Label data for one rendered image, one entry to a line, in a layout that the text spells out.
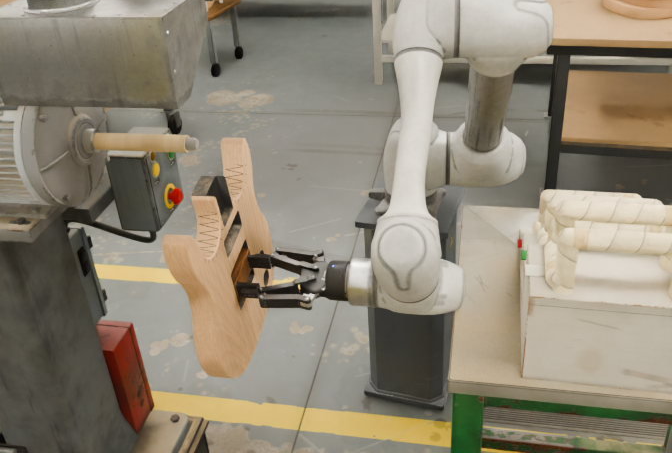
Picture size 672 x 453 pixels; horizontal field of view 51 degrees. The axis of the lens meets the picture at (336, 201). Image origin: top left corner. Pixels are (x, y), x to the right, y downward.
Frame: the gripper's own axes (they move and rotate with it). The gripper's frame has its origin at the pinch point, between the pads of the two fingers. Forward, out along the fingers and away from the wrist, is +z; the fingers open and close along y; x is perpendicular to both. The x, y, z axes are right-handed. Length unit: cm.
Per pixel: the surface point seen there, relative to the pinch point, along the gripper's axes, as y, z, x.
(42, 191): -3.3, 32.9, 21.7
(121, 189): 24.4, 36.7, -0.2
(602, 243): -10, -61, 21
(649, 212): -1, -69, 21
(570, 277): -10, -57, 15
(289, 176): 202, 58, -134
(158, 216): 24.0, 29.5, -7.6
